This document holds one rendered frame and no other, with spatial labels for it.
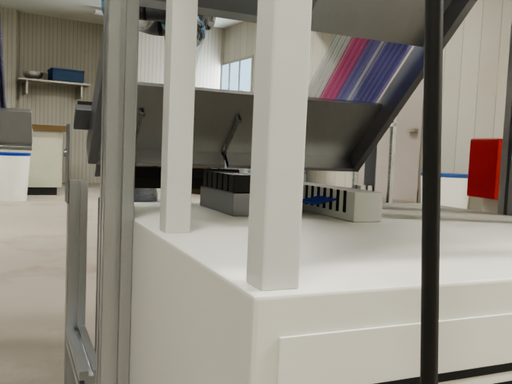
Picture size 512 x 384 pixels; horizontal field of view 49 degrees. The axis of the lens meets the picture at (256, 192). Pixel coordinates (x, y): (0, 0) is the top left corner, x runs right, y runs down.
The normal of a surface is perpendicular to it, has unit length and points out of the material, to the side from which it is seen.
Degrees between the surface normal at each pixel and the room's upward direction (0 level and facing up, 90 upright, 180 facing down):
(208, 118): 137
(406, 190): 90
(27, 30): 90
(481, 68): 90
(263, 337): 90
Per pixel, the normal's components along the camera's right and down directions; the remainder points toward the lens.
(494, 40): -0.87, 0.00
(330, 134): 0.24, 0.78
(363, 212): 0.40, 0.08
